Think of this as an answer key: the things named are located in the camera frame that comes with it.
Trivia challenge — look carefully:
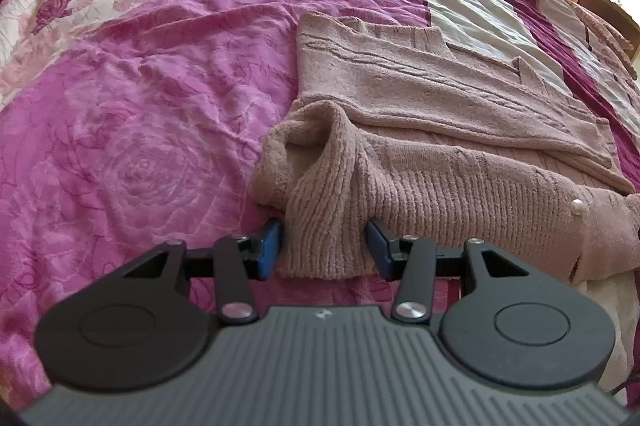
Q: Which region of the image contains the magenta and white striped bedspread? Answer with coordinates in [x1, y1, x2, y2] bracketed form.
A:
[0, 0, 640, 377]

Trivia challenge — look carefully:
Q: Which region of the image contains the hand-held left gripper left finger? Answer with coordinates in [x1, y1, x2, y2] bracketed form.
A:
[120, 218, 284, 326]

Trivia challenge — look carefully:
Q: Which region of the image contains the pink lace pillow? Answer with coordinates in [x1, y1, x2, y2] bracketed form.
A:
[575, 0, 640, 81]

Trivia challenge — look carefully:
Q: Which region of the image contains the white bedsheet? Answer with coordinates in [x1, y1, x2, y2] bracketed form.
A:
[575, 267, 640, 407]

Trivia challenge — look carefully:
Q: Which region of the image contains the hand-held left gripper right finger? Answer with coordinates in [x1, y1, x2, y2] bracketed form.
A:
[366, 220, 527, 323]

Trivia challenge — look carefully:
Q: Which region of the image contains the pink knitted sweater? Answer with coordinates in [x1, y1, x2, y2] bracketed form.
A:
[250, 10, 640, 283]

